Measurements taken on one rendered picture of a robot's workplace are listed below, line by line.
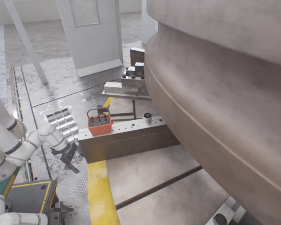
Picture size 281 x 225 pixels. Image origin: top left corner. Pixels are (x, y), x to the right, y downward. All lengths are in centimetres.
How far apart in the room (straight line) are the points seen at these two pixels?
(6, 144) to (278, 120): 125
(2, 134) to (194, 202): 141
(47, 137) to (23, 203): 87
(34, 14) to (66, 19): 1036
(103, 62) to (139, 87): 223
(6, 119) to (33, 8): 1312
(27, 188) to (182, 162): 148
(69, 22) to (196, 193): 371
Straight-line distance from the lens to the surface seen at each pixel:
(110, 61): 439
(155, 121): 146
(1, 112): 121
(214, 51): 90
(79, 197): 191
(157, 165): 160
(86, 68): 415
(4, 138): 100
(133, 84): 225
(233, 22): 67
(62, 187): 203
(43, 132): 97
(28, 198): 174
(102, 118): 137
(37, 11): 1418
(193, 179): 161
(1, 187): 138
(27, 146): 105
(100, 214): 180
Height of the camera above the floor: 169
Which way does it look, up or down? 40 degrees down
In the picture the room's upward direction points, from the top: straight up
